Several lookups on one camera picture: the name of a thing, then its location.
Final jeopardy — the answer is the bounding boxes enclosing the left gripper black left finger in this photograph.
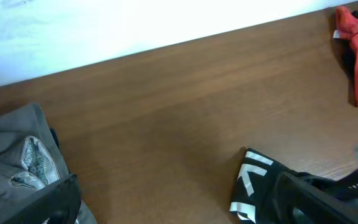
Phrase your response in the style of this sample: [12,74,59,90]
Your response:
[3,174,81,223]

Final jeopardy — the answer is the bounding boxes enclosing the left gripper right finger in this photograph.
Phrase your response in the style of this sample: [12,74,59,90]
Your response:
[277,172,358,224]

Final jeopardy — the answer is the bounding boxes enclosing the dark green t-shirt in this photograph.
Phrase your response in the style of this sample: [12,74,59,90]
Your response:
[229,149,358,223]

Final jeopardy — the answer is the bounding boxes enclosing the grey folded shirt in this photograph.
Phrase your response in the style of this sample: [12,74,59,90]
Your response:
[0,103,96,223]

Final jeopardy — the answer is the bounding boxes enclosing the navy folded garment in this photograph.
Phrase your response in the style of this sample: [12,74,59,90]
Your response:
[50,128,60,149]

